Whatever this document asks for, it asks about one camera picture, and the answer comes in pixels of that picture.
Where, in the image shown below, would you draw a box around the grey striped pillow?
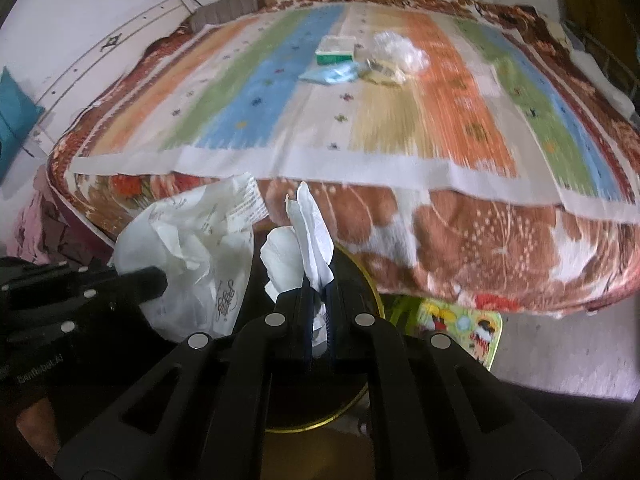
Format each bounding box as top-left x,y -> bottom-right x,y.
192,0 -> 261,31

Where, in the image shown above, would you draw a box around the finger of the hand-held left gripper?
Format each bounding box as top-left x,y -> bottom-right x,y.
0,259 -> 169,292
0,285 -> 169,347

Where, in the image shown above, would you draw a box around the blue face mask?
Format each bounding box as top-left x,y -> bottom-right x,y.
299,62 -> 360,85

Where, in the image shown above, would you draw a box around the cartoon print floor mat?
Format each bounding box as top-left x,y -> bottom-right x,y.
385,296 -> 503,372

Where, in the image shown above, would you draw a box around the striped colourful cloth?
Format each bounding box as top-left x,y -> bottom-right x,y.
72,0 -> 640,223

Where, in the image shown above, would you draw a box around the clear plastic bag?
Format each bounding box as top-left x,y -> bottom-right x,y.
372,31 -> 431,73

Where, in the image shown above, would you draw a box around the floral brown blanket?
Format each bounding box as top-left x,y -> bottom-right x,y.
47,0 -> 640,318

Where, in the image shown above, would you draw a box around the metal rack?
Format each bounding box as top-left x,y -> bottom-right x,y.
565,20 -> 640,91

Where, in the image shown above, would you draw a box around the dark gold-rimmed waste bin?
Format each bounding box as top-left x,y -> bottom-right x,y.
250,245 -> 387,433

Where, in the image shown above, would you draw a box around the green white carton box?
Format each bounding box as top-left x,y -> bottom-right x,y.
316,36 -> 357,66

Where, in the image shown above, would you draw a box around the white tissue paper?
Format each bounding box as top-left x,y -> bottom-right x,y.
260,181 -> 336,356

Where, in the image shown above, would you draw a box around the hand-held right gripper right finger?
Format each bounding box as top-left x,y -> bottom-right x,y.
324,282 -> 583,480

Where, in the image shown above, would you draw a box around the white printed plastic bag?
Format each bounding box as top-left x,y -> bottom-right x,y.
114,172 -> 271,343

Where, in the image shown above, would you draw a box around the yellow foil wrapper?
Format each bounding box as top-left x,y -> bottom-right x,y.
361,59 -> 408,85

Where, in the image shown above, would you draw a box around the pink cloth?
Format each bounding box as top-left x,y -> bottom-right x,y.
7,160 -> 116,261

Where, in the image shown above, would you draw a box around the white headboard panel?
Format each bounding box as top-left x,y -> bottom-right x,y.
35,0 -> 201,161

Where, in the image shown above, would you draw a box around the teal cushion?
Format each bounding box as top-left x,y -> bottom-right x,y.
0,66 -> 45,186

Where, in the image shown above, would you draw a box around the person's left hand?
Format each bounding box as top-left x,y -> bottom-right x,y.
14,400 -> 62,461

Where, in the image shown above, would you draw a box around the white cloth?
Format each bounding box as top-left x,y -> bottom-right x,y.
570,50 -> 637,111

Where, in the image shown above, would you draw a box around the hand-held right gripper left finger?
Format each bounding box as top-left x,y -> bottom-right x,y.
55,280 -> 317,480

